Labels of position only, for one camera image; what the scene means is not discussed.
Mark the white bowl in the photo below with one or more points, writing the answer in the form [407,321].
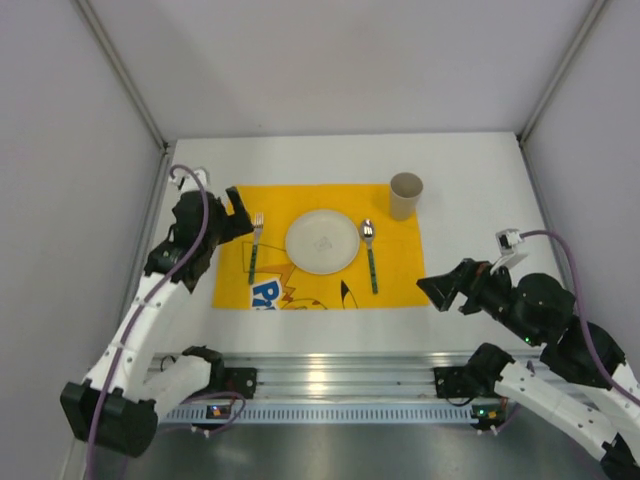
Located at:
[322,242]

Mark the perforated metal cable tray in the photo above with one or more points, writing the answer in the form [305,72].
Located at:
[219,413]

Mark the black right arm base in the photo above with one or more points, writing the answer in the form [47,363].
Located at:
[455,383]

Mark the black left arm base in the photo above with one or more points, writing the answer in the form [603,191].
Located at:
[242,380]

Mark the yellow cartoon placemat cloth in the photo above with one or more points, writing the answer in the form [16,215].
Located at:
[280,285]

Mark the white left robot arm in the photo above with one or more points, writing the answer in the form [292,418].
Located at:
[116,406]

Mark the green handled spoon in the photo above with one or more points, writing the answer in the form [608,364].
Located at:
[367,234]

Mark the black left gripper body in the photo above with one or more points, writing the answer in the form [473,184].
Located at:
[226,220]

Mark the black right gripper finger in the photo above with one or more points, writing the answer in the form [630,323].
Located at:
[472,305]
[442,290]

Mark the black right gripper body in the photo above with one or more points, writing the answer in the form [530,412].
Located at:
[465,286]

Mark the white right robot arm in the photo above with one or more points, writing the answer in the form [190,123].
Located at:
[541,312]

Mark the beige paper cup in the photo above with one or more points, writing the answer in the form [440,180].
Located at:
[405,191]

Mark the green handled fork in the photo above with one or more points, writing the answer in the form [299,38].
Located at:
[258,226]

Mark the aluminium rail frame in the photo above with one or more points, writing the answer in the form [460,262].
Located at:
[320,375]

